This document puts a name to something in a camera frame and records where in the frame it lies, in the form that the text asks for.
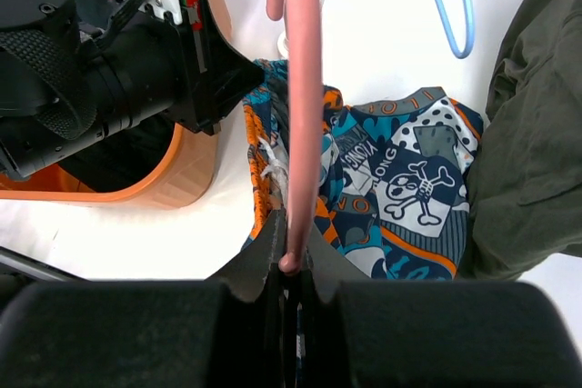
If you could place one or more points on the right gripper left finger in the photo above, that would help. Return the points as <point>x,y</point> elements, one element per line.
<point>59,330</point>

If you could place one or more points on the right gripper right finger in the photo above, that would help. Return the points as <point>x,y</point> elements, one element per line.
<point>361,332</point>

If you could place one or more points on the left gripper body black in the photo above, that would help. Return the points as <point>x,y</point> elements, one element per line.
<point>69,86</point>

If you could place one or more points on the patterned blue orange shorts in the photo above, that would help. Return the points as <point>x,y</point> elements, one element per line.
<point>392,197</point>

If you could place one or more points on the olive green shorts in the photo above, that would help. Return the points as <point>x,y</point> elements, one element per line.
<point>525,183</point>

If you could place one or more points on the pink hanger patterned shorts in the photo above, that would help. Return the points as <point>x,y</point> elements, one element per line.
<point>305,96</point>

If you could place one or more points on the black shorts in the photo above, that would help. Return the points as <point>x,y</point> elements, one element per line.
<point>124,159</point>

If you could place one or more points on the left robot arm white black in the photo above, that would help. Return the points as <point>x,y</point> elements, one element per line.
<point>67,85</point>

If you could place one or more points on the orange plastic basket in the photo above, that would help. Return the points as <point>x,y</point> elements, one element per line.
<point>181,177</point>

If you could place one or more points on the metal clothes rack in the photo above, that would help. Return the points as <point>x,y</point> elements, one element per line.
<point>302,30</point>

